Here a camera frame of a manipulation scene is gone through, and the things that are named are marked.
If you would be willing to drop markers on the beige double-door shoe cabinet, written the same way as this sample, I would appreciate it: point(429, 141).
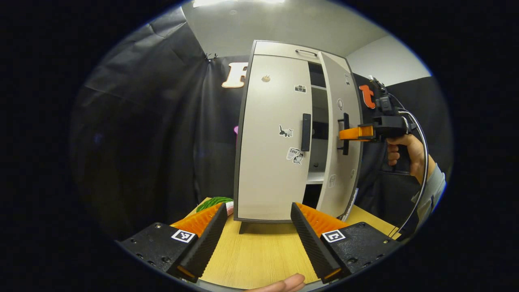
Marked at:
point(275, 182)

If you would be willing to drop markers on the white upper cabinet shelf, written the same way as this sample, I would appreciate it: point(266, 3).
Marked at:
point(318, 87)

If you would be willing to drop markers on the white cabinet shelf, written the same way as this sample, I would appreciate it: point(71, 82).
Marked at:
point(315, 177)
point(318, 87)

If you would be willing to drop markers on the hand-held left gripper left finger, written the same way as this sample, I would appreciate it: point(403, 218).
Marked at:
point(209, 239)

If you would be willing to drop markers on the watermelon slice plush toy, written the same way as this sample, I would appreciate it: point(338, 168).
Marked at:
point(213, 202)

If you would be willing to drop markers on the beige cabinet door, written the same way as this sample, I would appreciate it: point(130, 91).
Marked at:
point(344, 182)
point(267, 162)

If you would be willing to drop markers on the beige cabinet drawer front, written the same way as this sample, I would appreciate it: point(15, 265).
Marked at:
point(279, 48)

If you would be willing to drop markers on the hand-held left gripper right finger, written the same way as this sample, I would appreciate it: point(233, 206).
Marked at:
point(310, 239)

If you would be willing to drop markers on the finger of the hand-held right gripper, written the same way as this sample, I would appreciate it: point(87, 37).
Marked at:
point(357, 133)

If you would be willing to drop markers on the black backdrop cloth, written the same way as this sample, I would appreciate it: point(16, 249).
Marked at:
point(142, 134)

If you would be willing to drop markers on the white lower cabinet shelf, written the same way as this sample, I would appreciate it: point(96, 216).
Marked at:
point(315, 177)

